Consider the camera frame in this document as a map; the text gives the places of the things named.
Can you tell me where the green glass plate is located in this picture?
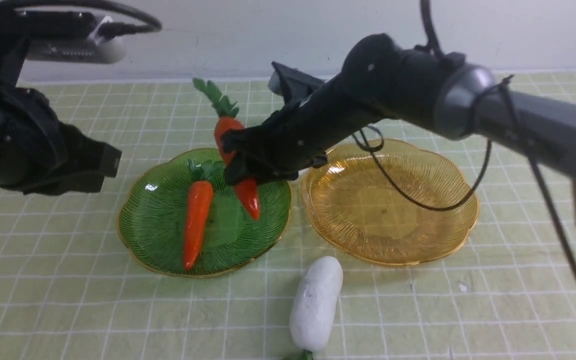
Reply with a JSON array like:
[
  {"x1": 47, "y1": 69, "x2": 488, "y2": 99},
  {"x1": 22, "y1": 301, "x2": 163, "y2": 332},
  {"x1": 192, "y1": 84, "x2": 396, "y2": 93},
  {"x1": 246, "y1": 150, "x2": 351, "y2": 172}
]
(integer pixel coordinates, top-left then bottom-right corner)
[{"x1": 118, "y1": 148, "x2": 292, "y2": 278}]

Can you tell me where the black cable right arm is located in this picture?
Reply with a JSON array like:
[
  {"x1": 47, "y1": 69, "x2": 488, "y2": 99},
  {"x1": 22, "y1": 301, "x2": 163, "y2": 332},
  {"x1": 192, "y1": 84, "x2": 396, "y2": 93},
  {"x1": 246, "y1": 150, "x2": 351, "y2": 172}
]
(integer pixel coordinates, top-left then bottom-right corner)
[{"x1": 352, "y1": 0, "x2": 576, "y2": 360}]

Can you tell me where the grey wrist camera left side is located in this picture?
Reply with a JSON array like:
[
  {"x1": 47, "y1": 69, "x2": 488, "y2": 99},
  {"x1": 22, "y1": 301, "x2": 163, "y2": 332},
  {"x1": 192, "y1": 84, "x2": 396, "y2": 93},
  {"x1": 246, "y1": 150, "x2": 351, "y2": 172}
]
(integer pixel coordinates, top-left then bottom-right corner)
[{"x1": 26, "y1": 15, "x2": 127, "y2": 65}]

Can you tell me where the green checkered tablecloth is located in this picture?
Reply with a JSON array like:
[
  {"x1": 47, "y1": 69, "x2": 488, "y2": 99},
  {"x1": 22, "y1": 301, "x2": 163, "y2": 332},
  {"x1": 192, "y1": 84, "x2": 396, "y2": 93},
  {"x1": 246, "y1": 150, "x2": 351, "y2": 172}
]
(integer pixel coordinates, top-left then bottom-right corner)
[{"x1": 0, "y1": 80, "x2": 576, "y2": 360}]

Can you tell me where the orange toy carrot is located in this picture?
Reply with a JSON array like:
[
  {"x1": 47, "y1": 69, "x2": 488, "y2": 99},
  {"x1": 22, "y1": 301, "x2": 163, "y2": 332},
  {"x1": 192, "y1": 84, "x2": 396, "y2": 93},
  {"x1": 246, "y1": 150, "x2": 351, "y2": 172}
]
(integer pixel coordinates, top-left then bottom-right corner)
[
  {"x1": 192, "y1": 78, "x2": 261, "y2": 221},
  {"x1": 182, "y1": 159, "x2": 223, "y2": 271}
]

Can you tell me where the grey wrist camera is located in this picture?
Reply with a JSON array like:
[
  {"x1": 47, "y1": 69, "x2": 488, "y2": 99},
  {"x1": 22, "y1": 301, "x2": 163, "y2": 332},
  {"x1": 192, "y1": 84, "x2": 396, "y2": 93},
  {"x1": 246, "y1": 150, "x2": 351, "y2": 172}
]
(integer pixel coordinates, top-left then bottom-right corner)
[
  {"x1": 26, "y1": 15, "x2": 127, "y2": 65},
  {"x1": 267, "y1": 61, "x2": 326, "y2": 105}
]

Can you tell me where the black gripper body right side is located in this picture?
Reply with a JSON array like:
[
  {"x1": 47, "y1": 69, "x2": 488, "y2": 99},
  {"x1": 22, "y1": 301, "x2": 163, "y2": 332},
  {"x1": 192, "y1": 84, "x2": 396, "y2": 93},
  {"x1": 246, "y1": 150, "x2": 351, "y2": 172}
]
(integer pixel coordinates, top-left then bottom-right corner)
[{"x1": 247, "y1": 75, "x2": 384, "y2": 173}]

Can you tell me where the amber glass plate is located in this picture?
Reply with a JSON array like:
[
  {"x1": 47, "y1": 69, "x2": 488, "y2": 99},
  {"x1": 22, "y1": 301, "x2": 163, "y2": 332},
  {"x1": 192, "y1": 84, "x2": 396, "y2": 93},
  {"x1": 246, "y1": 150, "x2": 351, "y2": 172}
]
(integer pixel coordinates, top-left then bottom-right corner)
[{"x1": 299, "y1": 139, "x2": 480, "y2": 267}]

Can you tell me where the white toy radish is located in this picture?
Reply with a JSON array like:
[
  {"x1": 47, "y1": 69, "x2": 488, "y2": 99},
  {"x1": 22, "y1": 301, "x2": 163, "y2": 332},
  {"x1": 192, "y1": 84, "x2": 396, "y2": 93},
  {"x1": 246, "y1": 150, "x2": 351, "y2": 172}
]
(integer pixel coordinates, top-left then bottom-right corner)
[{"x1": 286, "y1": 256, "x2": 344, "y2": 360}]

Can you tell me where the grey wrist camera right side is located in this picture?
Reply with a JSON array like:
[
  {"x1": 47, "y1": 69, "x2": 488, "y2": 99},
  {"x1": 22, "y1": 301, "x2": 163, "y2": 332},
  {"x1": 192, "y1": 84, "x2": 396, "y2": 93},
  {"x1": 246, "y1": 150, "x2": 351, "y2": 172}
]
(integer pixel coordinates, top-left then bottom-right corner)
[{"x1": 267, "y1": 61, "x2": 326, "y2": 105}]

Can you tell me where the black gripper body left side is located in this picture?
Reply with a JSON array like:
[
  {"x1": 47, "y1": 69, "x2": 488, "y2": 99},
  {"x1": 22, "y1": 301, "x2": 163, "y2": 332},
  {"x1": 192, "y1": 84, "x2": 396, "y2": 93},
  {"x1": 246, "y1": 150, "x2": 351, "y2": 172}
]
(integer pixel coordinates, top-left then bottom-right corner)
[{"x1": 0, "y1": 85, "x2": 62, "y2": 193}]

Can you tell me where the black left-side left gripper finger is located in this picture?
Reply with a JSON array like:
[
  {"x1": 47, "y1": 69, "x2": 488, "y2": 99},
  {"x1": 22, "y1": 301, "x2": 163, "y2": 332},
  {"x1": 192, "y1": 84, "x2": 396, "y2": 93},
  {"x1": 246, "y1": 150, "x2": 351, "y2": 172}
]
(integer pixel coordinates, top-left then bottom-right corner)
[
  {"x1": 23, "y1": 173, "x2": 105, "y2": 196},
  {"x1": 65, "y1": 125, "x2": 122, "y2": 178}
]

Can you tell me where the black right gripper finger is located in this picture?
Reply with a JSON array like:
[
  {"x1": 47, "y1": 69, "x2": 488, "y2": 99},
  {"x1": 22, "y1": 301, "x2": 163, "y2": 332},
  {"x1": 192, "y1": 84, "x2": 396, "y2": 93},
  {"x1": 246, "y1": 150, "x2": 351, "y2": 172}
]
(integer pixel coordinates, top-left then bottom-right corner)
[
  {"x1": 223, "y1": 155, "x2": 299, "y2": 186},
  {"x1": 221, "y1": 128, "x2": 259, "y2": 154}
]

